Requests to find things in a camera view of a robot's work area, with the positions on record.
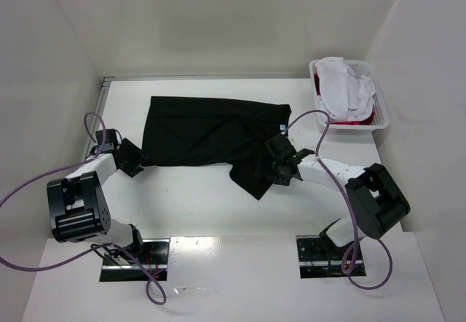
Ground black t shirt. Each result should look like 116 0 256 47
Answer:
142 96 291 200

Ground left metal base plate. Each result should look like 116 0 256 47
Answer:
99 238 170 283

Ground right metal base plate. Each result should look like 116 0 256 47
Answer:
296 236 349 279

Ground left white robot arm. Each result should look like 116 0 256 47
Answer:
47 129 145 256

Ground white t shirt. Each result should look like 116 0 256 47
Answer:
315 57 375 122

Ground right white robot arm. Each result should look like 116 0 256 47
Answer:
256 134 411 258

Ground purple cable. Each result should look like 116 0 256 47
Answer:
0 111 167 305
279 110 395 290

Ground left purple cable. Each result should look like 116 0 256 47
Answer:
0 111 167 305

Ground metal base plate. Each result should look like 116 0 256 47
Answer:
99 238 170 283
296 236 349 279

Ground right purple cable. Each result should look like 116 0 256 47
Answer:
279 110 395 290

